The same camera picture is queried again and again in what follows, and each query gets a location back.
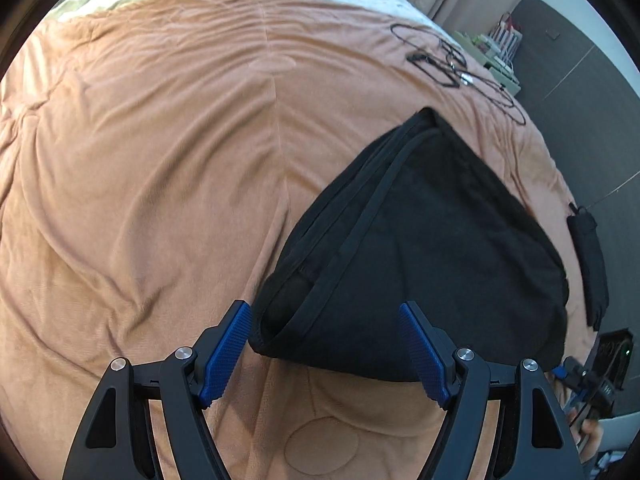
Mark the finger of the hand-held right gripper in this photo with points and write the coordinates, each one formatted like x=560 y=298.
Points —
x=565 y=374

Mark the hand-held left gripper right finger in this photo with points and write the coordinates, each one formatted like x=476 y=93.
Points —
x=425 y=355

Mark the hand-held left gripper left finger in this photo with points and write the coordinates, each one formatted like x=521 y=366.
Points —
x=225 y=355

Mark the black pants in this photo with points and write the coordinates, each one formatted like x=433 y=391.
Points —
x=450 y=235

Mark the person's right hand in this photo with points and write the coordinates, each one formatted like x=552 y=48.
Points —
x=595 y=432

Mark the small black cloth item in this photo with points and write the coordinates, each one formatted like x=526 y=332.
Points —
x=590 y=265

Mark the brown blanket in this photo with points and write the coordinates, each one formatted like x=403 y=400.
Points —
x=150 y=160

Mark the white power strip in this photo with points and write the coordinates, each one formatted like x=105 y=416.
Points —
x=501 y=62

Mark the cream nightstand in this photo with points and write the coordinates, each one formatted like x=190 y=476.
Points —
x=492 y=60

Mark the striped bag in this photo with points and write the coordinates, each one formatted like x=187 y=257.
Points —
x=510 y=32

